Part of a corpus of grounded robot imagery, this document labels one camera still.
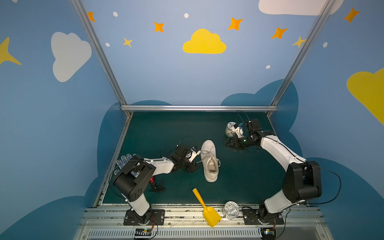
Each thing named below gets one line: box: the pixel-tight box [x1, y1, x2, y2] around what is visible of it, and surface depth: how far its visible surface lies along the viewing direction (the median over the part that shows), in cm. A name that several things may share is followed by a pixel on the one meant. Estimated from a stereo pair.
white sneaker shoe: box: [200, 139, 219, 183], surface depth 88 cm
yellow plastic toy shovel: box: [192, 188, 221, 227], surface depth 78 cm
